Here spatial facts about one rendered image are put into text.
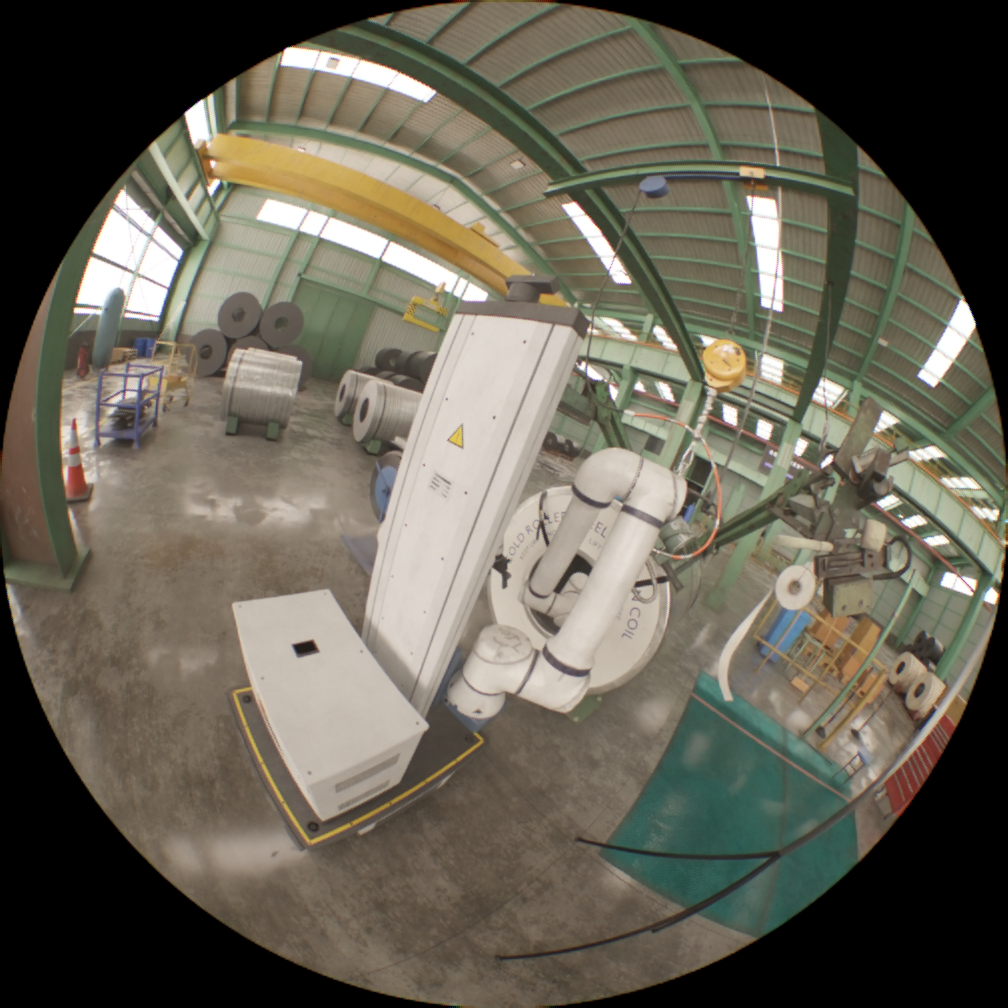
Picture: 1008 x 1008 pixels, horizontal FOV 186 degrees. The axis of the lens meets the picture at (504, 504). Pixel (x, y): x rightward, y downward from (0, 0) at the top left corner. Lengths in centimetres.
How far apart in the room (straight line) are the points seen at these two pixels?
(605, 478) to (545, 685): 56
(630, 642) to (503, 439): 125
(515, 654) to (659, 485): 56
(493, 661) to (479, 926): 125
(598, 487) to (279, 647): 92
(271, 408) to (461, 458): 491
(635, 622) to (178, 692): 229
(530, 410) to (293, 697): 81
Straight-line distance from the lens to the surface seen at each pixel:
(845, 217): 271
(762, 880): 277
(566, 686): 88
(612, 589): 78
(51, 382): 250
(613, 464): 75
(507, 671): 86
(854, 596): 138
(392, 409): 582
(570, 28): 1199
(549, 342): 60
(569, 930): 179
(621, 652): 164
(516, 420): 58
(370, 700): 83
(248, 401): 541
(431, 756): 136
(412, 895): 156
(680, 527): 130
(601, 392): 218
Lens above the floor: 154
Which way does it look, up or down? 16 degrees down
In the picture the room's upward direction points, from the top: 22 degrees clockwise
